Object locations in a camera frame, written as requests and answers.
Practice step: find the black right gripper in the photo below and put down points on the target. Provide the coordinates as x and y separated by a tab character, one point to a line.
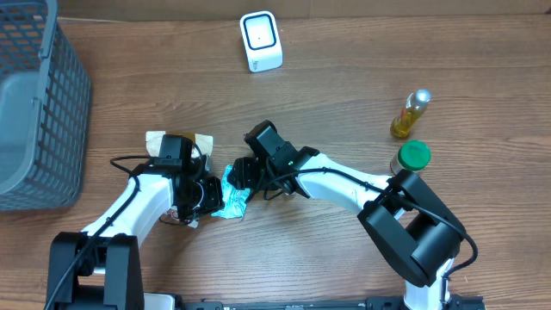
248	171

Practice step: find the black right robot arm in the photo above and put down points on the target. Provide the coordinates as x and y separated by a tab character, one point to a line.
413	229

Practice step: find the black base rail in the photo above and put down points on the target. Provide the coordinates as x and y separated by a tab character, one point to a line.
371	303

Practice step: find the grey plastic mesh basket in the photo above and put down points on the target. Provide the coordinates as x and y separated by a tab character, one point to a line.
46	97

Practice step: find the green white round jar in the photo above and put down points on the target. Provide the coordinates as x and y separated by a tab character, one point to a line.
414	156

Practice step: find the brown Pantree snack pouch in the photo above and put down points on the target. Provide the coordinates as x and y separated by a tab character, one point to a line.
153	140

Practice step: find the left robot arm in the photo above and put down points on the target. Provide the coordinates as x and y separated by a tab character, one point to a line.
99	267

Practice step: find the teal white packet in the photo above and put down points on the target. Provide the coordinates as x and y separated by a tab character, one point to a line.
234	199

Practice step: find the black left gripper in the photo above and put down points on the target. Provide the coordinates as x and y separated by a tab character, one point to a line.
213	195

